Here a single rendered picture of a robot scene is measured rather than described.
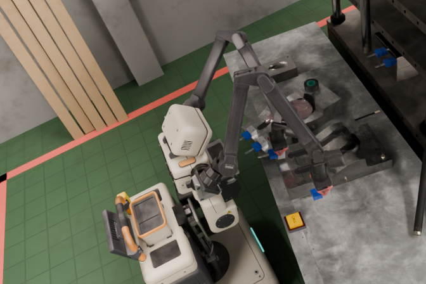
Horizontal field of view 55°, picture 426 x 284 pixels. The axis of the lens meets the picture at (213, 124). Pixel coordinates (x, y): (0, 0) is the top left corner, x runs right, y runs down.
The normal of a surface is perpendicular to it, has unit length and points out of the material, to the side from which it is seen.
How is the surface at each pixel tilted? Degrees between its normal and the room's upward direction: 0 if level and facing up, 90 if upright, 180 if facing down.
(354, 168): 90
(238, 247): 0
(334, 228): 0
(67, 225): 0
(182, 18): 90
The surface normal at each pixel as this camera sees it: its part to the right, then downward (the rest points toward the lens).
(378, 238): -0.29, -0.69
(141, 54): 0.34, 0.58
